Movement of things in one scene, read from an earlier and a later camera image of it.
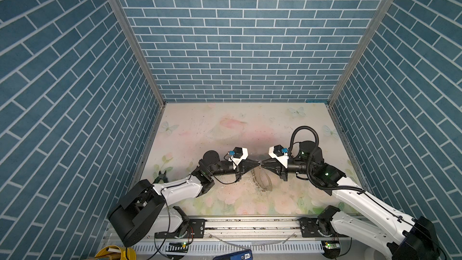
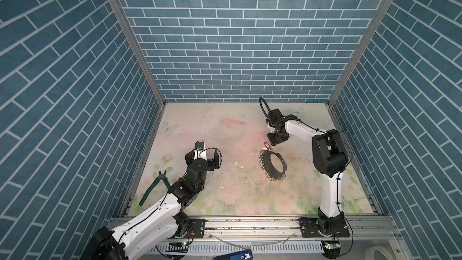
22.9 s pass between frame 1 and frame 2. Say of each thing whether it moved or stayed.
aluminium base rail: stayed
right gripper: moved
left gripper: moved
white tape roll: stayed
